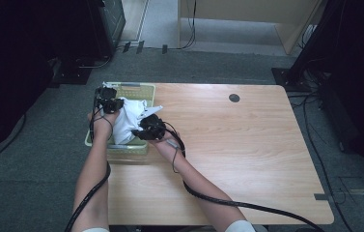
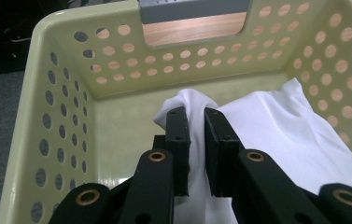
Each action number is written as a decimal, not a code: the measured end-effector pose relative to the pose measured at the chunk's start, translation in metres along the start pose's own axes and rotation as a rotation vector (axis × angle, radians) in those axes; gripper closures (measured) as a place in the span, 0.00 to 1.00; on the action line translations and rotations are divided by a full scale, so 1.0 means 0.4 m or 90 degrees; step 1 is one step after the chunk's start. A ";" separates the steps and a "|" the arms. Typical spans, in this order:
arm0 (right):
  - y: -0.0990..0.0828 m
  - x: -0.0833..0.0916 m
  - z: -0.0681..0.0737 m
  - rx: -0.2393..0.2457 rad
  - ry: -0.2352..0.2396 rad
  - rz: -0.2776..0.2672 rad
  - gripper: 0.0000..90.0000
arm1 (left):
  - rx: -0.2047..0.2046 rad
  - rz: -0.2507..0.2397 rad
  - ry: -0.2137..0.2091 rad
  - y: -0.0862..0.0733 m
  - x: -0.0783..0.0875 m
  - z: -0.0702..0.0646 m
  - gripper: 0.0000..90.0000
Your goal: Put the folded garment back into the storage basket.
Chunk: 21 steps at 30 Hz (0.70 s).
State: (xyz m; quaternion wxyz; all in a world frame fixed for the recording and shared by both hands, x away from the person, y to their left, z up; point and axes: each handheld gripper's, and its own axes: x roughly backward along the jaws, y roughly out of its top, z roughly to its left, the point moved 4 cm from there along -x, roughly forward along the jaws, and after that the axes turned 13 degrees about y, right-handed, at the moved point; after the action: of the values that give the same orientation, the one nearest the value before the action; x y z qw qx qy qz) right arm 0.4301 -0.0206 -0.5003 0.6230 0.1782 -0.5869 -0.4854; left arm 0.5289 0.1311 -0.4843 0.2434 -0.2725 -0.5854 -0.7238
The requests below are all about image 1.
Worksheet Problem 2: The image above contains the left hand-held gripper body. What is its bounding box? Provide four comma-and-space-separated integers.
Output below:
95, 81, 118, 114

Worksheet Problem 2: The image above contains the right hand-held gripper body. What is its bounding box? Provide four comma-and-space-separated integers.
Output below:
139, 104, 167, 141

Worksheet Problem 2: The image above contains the white t-shirt with blue print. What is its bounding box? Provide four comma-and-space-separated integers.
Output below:
113, 96, 158, 145

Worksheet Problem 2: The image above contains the pale green plastic basket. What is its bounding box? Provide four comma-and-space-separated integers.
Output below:
84, 81, 156, 156

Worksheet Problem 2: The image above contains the person's right hand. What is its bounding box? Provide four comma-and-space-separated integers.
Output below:
150, 131, 184, 160

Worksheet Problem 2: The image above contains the person's left hand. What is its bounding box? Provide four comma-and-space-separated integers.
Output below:
88, 108, 120, 140

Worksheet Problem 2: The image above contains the black stand base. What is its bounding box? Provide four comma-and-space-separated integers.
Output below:
48, 57, 94, 88
270, 67, 313, 95

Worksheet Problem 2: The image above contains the black equipment cabinet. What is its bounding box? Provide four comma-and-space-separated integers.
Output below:
87, 0, 126, 59

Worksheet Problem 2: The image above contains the dark curtain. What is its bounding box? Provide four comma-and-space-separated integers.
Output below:
0, 0, 103, 159
294, 0, 364, 168

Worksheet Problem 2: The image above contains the person's light clothing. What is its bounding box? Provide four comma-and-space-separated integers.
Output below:
81, 219, 258, 232

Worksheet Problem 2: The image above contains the beige wooden cabinet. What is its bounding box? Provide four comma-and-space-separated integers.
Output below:
178, 0, 327, 55

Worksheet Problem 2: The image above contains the grey tape strip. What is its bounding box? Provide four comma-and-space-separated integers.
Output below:
313, 192, 332, 201

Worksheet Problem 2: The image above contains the white power strip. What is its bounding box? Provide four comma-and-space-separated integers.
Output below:
303, 23, 318, 42

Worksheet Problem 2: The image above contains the grey floor cable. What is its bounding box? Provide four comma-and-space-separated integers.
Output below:
78, 55, 113, 70

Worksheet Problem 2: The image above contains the left hand-held gripper black cable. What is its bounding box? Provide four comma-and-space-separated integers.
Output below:
64, 88, 115, 232

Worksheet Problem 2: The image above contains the hand-held gripper black cable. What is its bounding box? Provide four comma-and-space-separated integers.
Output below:
163, 120, 325, 232
64, 88, 115, 232

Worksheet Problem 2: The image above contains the black hanging cable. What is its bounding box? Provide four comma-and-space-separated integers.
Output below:
166, 0, 198, 51

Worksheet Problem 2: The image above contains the right hand-held gripper black cable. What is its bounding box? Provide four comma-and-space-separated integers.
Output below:
163, 120, 325, 232

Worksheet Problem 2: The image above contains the black floor cable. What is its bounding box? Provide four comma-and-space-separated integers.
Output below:
301, 93, 354, 232

